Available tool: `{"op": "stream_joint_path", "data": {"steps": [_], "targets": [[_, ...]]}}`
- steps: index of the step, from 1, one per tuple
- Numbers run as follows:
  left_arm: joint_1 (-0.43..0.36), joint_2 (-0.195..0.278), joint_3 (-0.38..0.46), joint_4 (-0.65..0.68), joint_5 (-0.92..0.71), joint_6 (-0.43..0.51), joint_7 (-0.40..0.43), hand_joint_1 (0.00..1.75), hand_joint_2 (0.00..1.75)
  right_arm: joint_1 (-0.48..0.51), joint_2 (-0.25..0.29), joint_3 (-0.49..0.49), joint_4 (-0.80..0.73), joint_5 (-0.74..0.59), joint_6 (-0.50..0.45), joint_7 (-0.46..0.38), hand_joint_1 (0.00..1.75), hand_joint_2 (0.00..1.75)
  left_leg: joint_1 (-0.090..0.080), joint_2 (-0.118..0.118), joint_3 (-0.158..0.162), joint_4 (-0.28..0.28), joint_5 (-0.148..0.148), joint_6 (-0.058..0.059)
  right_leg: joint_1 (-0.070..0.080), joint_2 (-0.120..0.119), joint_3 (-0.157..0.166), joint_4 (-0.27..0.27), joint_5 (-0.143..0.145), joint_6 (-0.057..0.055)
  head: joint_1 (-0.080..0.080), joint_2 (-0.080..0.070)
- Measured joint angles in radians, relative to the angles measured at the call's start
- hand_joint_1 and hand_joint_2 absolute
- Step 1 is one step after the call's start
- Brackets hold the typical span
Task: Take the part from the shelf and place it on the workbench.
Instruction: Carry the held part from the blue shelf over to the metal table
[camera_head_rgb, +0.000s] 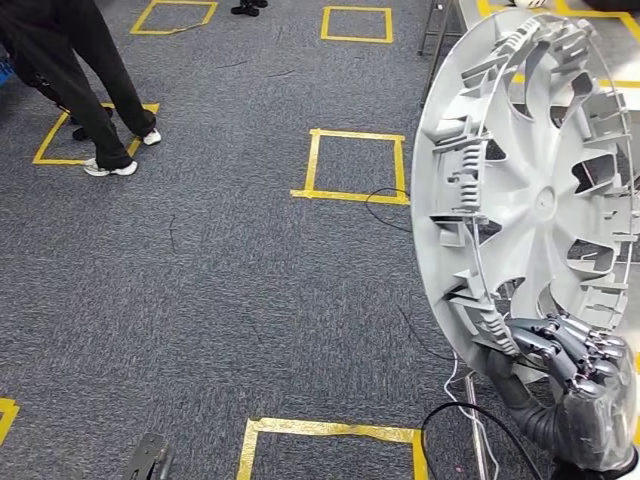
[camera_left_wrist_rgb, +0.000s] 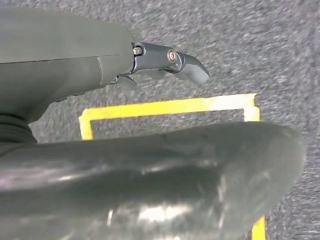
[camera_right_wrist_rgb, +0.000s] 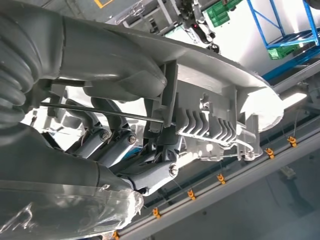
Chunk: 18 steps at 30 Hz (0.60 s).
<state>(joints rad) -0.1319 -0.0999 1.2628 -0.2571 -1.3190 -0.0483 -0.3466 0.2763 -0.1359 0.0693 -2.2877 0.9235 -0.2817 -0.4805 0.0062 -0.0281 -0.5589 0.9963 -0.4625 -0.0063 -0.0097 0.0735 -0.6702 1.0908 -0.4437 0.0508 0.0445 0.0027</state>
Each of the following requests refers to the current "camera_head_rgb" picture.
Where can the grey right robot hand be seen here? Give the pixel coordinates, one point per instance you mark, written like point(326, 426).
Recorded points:
point(600, 424)

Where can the silver plastic wheel cover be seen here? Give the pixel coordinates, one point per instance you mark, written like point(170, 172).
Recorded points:
point(540, 199)

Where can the person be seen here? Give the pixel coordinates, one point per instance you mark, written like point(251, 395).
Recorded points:
point(75, 66)
point(244, 10)

